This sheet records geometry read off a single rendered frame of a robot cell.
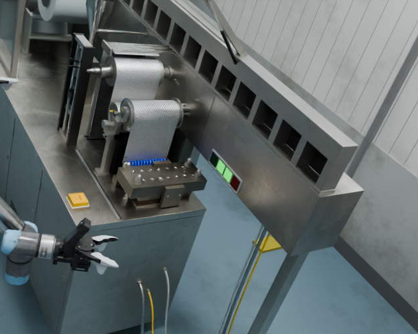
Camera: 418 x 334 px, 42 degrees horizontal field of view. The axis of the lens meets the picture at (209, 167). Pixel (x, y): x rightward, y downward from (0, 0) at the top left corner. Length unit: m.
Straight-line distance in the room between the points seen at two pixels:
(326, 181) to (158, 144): 0.92
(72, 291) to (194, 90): 1.10
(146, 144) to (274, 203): 0.71
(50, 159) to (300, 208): 1.25
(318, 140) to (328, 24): 2.45
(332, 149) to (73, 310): 1.48
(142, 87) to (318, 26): 2.09
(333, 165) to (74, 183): 1.21
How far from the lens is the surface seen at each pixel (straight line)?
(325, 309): 3.86
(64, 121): 2.87
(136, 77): 2.64
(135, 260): 2.66
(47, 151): 2.77
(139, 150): 2.57
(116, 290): 2.77
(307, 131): 2.04
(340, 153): 1.94
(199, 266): 3.70
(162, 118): 2.52
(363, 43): 4.15
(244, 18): 5.10
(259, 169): 2.25
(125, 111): 2.46
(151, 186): 2.45
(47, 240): 1.75
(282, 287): 2.50
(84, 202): 2.45
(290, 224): 2.15
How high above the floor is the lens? 2.43
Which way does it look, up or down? 31 degrees down
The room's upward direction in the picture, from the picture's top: 20 degrees clockwise
